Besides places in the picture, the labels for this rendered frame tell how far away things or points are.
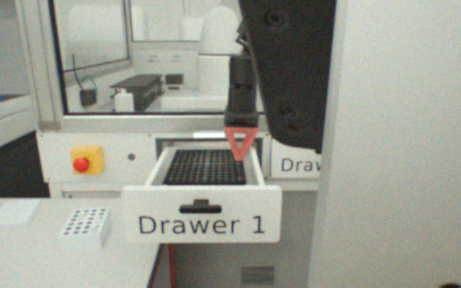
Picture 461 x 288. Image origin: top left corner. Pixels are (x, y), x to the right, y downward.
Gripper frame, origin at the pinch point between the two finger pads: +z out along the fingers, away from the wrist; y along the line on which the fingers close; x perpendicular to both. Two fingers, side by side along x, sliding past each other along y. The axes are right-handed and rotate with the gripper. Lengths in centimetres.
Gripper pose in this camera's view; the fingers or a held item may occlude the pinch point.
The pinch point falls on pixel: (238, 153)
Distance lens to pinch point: 70.3
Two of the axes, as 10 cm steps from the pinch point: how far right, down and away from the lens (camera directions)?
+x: 10.0, 0.5, 0.0
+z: -0.5, 9.5, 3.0
